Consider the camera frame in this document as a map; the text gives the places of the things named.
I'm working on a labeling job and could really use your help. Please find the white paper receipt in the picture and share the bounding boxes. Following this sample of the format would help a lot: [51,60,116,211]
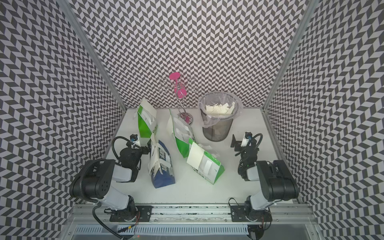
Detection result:
[187,142,205,169]

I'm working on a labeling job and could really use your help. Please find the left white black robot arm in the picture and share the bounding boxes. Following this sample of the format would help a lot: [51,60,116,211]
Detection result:
[69,147,153,223]

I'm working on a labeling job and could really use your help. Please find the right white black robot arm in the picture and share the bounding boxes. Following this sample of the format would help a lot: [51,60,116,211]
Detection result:
[231,132,300,222]

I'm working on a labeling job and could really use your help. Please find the blue white paper bag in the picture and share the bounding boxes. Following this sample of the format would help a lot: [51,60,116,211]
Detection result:
[148,135,176,189]

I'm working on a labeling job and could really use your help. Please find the green white bag front right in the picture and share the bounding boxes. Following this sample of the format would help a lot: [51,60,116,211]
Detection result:
[189,139,225,185]

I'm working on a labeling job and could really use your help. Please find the green white bag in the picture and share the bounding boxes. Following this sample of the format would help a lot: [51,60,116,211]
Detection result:
[189,139,225,185]
[137,98,158,139]
[167,110,195,158]

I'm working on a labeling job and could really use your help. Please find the green white bag back left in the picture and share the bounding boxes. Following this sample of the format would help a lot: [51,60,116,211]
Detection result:
[137,98,158,139]

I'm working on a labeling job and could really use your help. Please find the clear plastic bin liner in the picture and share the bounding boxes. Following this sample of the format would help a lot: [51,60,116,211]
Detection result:
[198,92,244,128]

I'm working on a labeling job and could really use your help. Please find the black mesh trash bin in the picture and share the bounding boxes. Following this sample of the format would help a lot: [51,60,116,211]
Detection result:
[198,92,243,142]

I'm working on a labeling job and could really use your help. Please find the green white bag middle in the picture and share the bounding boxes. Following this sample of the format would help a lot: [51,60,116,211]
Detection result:
[167,110,195,158]

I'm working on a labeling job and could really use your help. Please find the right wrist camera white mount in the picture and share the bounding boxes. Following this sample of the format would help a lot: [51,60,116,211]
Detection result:
[241,132,253,147]

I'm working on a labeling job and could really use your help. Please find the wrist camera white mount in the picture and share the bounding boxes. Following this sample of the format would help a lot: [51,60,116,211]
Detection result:
[130,134,141,148]
[241,132,253,147]

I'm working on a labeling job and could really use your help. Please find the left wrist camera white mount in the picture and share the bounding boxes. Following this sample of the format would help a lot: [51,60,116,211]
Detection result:
[130,134,141,148]

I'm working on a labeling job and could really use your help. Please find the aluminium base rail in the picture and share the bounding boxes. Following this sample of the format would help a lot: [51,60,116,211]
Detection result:
[58,203,324,240]

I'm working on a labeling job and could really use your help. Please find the pink top wire stand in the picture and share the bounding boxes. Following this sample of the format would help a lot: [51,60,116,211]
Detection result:
[159,72,194,126]

